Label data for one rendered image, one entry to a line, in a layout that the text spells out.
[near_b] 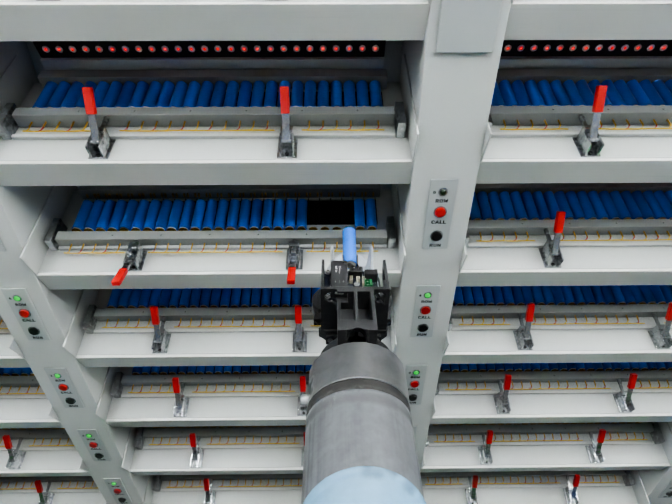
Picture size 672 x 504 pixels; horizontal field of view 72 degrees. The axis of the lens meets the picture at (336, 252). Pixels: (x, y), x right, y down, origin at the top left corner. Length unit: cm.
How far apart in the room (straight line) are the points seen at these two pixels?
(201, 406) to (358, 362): 74
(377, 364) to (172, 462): 94
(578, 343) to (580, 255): 21
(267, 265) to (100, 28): 40
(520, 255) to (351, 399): 54
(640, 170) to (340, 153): 44
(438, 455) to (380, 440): 90
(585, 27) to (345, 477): 58
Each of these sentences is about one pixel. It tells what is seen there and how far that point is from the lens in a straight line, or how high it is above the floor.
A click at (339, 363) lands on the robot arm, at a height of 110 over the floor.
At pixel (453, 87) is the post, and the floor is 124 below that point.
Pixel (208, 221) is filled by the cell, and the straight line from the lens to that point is 84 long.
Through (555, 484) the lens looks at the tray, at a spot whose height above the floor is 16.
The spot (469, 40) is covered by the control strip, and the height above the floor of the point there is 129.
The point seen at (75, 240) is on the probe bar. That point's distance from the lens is 90.
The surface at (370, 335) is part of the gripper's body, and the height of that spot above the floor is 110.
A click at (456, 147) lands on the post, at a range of 68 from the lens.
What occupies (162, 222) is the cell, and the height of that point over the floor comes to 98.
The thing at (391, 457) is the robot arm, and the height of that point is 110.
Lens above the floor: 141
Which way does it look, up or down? 35 degrees down
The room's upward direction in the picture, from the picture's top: straight up
